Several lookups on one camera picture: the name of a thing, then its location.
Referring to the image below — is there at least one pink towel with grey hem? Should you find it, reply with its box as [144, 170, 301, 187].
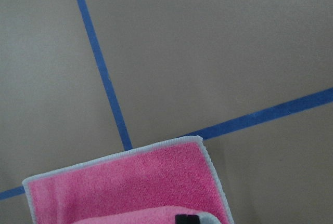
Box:
[22, 136, 234, 223]

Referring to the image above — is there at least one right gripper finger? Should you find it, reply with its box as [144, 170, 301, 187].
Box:
[175, 214, 200, 224]

